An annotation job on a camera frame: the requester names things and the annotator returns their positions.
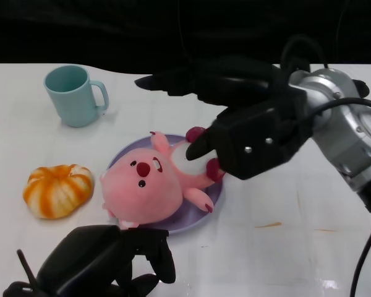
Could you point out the pink plush beaver doll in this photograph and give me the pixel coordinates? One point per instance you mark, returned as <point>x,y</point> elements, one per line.
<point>133,191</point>

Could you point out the teal plastic mug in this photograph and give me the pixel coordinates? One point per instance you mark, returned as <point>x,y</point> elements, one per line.
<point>72,102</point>

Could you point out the orange white pumpkin toy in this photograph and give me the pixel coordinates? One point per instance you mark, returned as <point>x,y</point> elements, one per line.
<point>57,195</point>

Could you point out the black table grommet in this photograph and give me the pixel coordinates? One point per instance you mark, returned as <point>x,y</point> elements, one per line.
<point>362,88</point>

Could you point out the lavender plastic plate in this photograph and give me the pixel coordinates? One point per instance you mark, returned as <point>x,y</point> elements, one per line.
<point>201,213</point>

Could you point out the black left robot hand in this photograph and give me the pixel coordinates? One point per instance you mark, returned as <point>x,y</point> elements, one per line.
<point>86,256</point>

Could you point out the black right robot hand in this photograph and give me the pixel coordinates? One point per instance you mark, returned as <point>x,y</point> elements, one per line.
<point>253,133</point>

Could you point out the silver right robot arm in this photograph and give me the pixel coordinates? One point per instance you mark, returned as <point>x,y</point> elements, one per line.
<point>343,133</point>

